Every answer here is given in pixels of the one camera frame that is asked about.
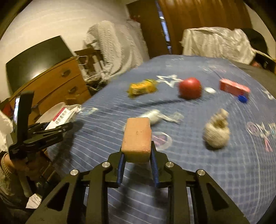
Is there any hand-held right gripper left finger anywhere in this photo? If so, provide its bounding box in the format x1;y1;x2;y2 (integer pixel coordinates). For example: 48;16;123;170
25;152;127;224

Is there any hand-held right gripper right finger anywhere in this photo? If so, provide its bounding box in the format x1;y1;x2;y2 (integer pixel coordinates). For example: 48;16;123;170
150;141;252;224

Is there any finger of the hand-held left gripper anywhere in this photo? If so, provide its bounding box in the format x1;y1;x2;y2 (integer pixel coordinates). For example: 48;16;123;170
24;132;64;151
29;122;73;135

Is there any red white packet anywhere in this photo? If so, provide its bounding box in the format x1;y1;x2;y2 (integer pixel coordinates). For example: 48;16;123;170
44;106;76;131

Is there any white plastic bucket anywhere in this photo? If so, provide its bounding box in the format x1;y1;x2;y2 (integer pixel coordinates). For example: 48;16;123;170
36;102;69;127

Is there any orange sponge block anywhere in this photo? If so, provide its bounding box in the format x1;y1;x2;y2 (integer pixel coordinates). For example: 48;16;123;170
121;117;152;163

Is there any person's left forearm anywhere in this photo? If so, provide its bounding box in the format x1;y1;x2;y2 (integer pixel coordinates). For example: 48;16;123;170
0;151;28;207

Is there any person's left hand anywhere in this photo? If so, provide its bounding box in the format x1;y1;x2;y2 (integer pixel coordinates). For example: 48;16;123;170
3;152;45;183

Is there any clear plastic wrapper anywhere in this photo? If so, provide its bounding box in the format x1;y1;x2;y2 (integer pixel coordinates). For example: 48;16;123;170
70;104;99;118

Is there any wooden dresser drawer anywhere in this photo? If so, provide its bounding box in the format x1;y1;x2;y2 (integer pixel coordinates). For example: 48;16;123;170
28;61;84;96
39;74;88;104
65;88;92;105

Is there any wooden dresser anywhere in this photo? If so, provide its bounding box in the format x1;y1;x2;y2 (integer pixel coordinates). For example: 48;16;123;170
9;57;92;121

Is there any black television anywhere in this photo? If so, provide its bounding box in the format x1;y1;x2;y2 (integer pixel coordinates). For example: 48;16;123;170
5;35;75;95

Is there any white item in clear wrapper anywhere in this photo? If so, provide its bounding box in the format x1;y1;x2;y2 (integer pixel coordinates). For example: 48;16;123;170
142;109;185;125

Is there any beige plush toy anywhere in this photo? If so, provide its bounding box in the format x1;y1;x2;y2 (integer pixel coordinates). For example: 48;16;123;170
203;108;230;149

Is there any yellow toy car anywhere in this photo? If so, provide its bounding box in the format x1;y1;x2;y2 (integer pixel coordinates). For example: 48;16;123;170
127;79;159;97

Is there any grey striped shirt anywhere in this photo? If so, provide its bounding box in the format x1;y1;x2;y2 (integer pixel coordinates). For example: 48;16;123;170
84;19;150;86

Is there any red carton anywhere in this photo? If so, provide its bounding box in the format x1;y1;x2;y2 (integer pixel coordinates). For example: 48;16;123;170
219;79;251;95

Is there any wooden door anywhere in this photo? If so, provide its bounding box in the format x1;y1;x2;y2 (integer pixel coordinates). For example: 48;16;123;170
126;0;173;58

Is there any grey blanket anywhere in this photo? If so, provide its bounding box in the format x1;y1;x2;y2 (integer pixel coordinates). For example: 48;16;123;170
229;60;276;95

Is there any shiny beige cloth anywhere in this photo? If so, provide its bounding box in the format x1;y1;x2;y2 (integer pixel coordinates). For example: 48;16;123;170
182;27;259;65

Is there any brown wooden wardrobe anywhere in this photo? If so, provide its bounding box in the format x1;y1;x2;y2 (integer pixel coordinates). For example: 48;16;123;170
158;0;253;54

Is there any black cap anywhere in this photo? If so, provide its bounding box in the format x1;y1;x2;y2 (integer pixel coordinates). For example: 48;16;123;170
240;28;272;59

